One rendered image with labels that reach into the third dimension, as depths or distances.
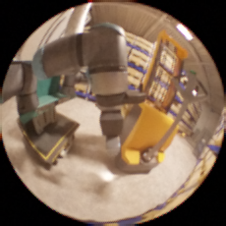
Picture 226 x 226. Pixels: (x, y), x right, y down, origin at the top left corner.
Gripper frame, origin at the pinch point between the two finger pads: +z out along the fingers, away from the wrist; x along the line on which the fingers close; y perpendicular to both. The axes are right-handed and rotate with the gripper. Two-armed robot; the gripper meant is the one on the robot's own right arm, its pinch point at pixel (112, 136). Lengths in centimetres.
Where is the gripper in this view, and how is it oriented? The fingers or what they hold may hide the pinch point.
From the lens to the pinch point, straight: 26.8
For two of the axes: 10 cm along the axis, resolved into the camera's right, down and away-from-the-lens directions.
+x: 0.4, 5.2, -8.5
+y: -10.0, 0.6, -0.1
